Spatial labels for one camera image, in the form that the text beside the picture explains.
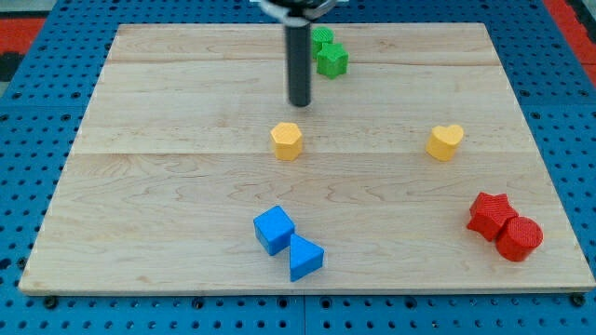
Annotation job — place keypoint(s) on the yellow hexagon block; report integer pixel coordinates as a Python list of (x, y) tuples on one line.
[(287, 141)]

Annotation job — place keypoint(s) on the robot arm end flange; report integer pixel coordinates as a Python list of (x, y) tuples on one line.
[(296, 13)]

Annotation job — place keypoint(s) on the blue cube block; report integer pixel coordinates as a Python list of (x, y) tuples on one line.
[(273, 229)]

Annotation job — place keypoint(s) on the blue triangle block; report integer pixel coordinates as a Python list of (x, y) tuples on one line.
[(305, 257)]

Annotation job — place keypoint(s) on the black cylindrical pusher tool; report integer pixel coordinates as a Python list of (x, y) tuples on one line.
[(298, 55)]

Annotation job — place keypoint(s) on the red cylinder block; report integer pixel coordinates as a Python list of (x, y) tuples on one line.
[(519, 239)]

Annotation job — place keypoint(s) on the green star block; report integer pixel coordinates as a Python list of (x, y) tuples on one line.
[(332, 60)]

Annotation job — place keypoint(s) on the yellow heart block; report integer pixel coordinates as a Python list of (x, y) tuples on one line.
[(443, 141)]

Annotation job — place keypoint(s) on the wooden board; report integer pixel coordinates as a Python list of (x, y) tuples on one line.
[(173, 160)]

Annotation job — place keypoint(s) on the red star block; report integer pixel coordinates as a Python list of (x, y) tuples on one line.
[(489, 213)]

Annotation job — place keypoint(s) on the green cylinder block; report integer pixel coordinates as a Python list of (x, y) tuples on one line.
[(319, 36)]

